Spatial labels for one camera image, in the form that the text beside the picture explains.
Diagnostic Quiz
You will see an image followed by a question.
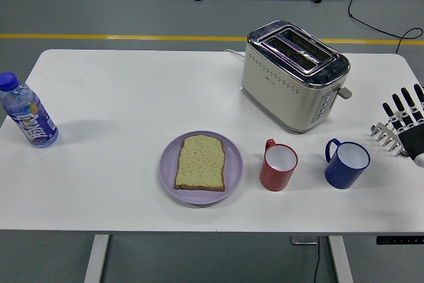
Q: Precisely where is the grey under-table bracket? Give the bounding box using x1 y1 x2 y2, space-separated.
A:
290 235 319 246

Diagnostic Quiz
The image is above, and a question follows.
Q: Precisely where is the black looped floor cable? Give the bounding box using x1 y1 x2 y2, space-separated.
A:
341 0 424 55

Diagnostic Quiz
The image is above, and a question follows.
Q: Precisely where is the cream chrome toaster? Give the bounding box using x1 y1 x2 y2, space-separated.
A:
240 20 353 135

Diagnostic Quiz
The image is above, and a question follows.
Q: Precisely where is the black table control panel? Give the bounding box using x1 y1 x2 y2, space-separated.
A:
376 235 424 246

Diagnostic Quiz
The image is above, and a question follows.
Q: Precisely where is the purple round plate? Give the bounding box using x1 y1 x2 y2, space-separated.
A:
159 130 244 205

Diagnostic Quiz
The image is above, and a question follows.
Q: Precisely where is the thin black hanging cable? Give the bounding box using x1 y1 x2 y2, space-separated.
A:
313 236 321 283

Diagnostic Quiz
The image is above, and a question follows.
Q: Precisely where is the white table leg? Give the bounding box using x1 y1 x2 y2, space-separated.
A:
327 235 354 283
83 234 110 283

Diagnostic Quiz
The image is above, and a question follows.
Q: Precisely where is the white toaster cord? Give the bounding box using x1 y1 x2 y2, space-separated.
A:
223 48 246 64

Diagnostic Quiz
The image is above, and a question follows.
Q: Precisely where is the toast bread slice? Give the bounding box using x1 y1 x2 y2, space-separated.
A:
174 135 227 193

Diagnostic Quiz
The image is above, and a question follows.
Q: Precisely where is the blue enamel cup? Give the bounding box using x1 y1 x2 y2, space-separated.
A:
324 138 371 191

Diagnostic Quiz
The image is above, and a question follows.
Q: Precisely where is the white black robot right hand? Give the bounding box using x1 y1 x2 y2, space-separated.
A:
382 83 424 168

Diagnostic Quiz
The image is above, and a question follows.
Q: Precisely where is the clear bottle with purple cap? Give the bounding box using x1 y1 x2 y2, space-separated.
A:
0 71 60 148

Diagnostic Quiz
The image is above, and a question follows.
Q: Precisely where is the silver metal toast rack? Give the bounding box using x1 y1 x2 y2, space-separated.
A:
370 123 408 158

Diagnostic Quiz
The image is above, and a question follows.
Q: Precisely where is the red enamel cup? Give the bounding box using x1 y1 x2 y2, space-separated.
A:
259 138 299 192

